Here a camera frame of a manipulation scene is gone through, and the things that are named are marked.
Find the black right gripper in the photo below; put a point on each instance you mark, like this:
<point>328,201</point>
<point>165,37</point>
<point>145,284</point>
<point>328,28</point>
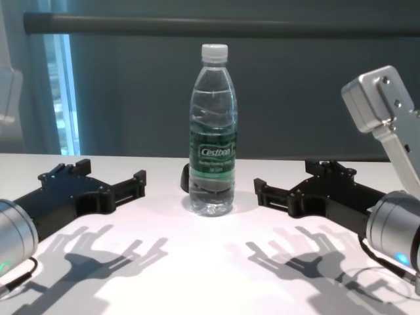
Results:
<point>338,200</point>

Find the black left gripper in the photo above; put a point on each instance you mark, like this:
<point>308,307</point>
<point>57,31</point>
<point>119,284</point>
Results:
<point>65,197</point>

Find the clear Cestbon water bottle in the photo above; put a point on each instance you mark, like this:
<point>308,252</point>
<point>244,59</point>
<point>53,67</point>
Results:
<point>212,164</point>

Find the green button on black base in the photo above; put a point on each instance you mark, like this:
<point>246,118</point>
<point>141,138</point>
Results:
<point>184,178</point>

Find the blue lit window strip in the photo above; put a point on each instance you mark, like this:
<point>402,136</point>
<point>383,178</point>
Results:
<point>64,98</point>

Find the grey horizontal rail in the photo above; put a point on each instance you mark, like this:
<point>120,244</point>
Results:
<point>131,24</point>

